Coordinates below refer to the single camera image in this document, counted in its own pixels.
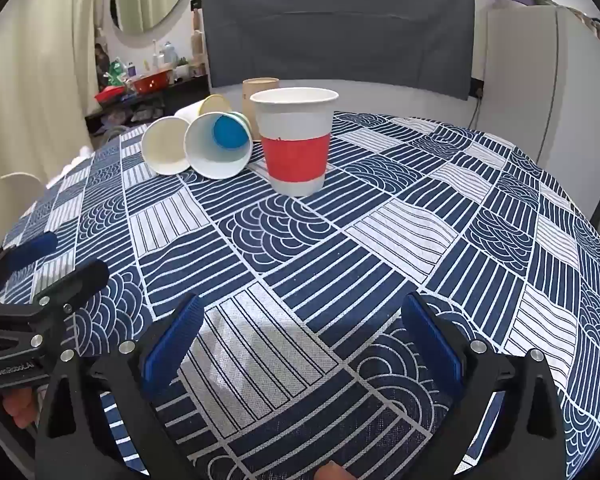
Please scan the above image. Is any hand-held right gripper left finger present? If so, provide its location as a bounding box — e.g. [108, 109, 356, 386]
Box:
[34, 292, 206, 480]

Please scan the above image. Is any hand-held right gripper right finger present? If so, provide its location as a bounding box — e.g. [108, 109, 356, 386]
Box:
[400, 292, 568, 480]

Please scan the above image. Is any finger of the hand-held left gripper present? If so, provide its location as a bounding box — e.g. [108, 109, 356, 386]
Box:
[30, 259, 111, 313]
[0, 232, 59, 306]

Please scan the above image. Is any white cup with red band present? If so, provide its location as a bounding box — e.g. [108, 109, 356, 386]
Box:
[250, 87, 340, 197]

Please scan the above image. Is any cream paper cup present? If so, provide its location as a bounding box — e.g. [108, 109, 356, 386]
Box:
[141, 116, 192, 176]

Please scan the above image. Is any white paper cup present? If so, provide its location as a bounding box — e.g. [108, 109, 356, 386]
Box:
[183, 111, 254, 180]

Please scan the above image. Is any yellow-rimmed paper cup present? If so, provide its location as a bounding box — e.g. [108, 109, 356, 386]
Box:
[173, 94, 232, 125]

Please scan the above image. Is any blue paper cup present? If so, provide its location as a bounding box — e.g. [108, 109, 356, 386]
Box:
[212, 114, 249, 150]

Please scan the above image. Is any brown paper cup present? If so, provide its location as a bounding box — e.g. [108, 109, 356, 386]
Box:
[242, 77, 280, 142]

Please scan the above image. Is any person's left hand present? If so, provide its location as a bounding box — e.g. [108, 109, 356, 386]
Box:
[2, 389, 37, 430]

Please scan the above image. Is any white chair back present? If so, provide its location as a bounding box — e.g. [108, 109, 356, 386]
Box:
[0, 172, 47, 194]

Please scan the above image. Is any blue patterned tablecloth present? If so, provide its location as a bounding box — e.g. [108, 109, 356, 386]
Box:
[0, 110, 600, 480]

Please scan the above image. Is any red tray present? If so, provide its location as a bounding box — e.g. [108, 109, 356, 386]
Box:
[95, 86, 126, 106]

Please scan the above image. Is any cream curtain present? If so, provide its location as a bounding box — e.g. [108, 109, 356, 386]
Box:
[0, 0, 116, 196]

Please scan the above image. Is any dark side table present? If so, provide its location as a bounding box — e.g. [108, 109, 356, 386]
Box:
[85, 75, 211, 136]

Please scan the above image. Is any green packet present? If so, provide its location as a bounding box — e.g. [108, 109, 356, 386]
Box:
[104, 61, 127, 87]

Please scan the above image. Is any red basin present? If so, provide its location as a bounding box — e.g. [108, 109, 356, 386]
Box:
[131, 72, 174, 95]

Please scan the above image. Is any white refrigerator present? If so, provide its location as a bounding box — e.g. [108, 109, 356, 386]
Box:
[482, 4, 600, 221]

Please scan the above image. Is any black cable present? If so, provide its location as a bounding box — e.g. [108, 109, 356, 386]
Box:
[467, 80, 483, 131]

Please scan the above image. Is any oval wall mirror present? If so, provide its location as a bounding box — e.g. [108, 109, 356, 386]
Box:
[110, 0, 192, 50]

